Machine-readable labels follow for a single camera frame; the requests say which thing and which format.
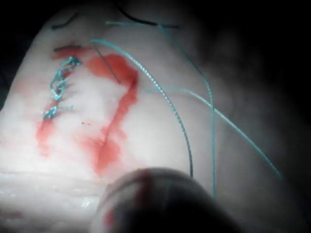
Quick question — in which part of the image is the blue thread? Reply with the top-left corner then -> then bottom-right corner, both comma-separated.
90,21 -> 284,196

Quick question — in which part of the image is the tissue pad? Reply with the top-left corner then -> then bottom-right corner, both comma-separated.
0,4 -> 311,233

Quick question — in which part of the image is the curved steel needle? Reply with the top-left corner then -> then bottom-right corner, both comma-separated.
93,43 -> 122,84

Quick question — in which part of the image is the blue stitching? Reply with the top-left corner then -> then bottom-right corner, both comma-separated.
43,56 -> 81,121

